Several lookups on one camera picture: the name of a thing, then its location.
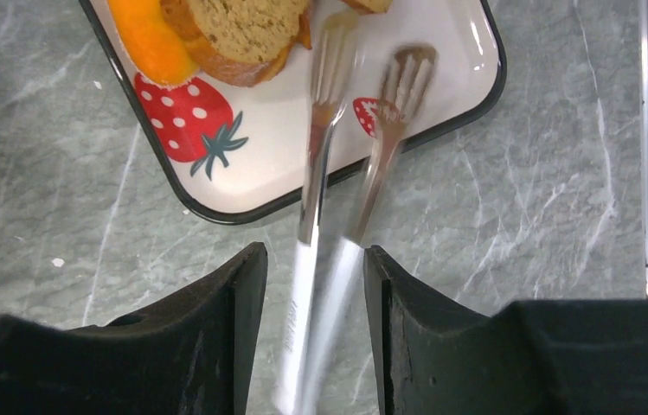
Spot brown round bread slice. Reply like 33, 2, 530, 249
160, 0, 311, 87

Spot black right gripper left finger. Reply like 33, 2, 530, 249
0, 242, 268, 414

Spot metal food tongs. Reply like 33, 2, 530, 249
273, 9, 439, 414

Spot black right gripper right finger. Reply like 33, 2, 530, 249
363, 246, 648, 414

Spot orange fake bread bun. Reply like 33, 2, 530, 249
107, 0, 199, 87

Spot strawberry print white tray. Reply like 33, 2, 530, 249
81, 1, 506, 225

